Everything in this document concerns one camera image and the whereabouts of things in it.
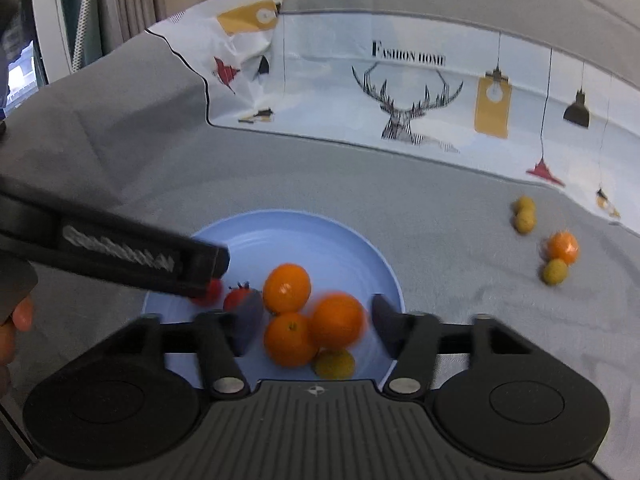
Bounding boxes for orange in clear wrap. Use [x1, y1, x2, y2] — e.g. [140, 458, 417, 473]
[545, 230, 581, 265]

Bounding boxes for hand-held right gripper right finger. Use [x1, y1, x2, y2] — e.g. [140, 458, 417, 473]
[371, 293, 544, 399]

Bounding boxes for red tomato with green stem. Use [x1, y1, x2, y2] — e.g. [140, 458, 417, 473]
[222, 281, 263, 313]

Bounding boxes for deer print blanket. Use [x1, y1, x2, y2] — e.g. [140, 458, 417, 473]
[145, 0, 640, 237]

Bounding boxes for person's left hand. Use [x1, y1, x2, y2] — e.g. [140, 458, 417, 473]
[0, 296, 36, 403]

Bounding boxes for white window frame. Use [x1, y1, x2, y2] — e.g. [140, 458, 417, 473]
[27, 0, 73, 83]

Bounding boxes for blue plate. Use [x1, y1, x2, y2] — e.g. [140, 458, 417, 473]
[143, 209, 405, 392]

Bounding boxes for grey bedsheet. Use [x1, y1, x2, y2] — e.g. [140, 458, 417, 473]
[0, 35, 640, 471]

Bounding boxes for orange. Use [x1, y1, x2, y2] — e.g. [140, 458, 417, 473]
[545, 230, 581, 265]
[262, 263, 313, 315]
[308, 292, 368, 352]
[263, 312, 318, 368]

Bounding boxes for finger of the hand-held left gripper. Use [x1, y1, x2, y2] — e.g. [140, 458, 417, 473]
[135, 276, 213, 301]
[186, 240, 232, 282]

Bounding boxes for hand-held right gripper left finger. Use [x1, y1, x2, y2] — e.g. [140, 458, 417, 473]
[99, 289, 265, 399]

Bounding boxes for dark green hanging cloth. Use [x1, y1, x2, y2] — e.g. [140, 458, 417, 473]
[62, 0, 103, 68]

